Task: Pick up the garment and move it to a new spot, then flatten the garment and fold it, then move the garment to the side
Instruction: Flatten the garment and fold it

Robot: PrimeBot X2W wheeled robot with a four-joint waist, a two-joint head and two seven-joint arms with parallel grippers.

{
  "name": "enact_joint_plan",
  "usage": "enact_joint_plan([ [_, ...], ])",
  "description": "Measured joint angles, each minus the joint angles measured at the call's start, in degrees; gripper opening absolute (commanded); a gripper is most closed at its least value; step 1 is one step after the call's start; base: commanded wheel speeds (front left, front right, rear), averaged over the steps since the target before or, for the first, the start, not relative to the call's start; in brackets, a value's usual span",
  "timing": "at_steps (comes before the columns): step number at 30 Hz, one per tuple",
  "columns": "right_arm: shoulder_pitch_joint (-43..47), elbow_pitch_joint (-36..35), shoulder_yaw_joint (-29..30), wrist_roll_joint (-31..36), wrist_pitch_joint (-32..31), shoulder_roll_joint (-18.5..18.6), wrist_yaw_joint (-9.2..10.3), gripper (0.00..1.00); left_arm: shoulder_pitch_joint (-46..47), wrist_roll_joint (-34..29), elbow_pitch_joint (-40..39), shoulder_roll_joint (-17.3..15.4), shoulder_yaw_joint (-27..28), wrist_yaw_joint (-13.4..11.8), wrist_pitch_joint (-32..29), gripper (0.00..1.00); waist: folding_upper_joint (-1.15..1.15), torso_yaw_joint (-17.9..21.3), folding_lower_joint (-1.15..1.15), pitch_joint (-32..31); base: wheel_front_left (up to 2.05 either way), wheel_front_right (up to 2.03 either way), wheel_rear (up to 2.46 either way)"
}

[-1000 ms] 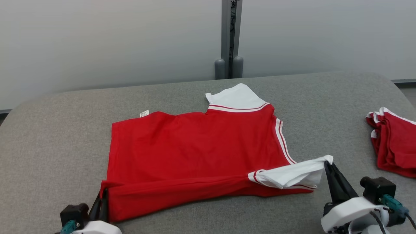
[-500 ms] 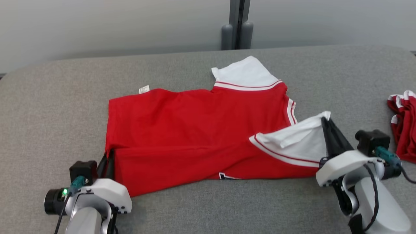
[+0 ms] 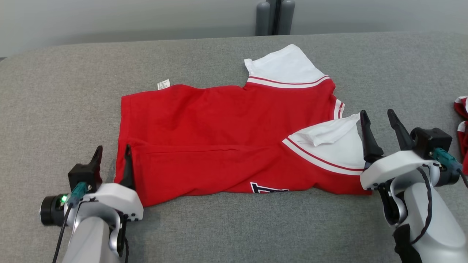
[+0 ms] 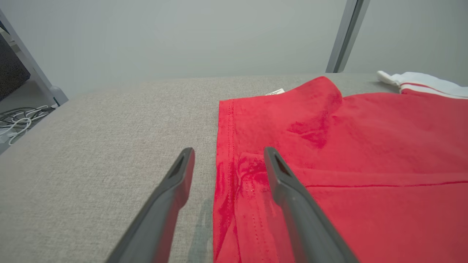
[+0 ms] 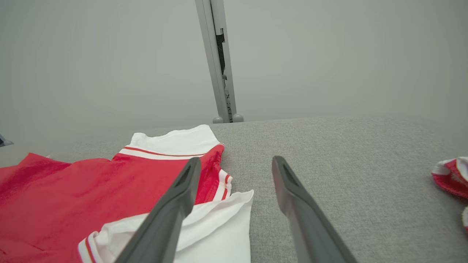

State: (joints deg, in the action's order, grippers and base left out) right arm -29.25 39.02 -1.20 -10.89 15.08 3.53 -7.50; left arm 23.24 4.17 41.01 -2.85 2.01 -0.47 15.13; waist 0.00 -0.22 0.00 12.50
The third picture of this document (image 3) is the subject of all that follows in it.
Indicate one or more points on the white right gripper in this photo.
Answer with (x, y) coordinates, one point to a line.
(395, 166)

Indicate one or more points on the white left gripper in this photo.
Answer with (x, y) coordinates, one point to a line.
(117, 199)

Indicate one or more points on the red garment with white print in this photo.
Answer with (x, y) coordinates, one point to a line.
(463, 138)

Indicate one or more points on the red jersey with white sleeves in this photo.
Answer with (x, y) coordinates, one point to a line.
(201, 120)

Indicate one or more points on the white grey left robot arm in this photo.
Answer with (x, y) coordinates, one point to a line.
(87, 241)

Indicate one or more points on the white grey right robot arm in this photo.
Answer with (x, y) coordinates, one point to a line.
(438, 233)

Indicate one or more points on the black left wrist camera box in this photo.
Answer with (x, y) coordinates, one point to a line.
(84, 175)

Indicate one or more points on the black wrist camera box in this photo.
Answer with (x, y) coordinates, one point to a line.
(431, 140)
(84, 175)

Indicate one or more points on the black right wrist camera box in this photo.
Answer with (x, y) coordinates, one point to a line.
(431, 140)

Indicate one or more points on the grey partition post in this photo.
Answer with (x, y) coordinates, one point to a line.
(263, 18)

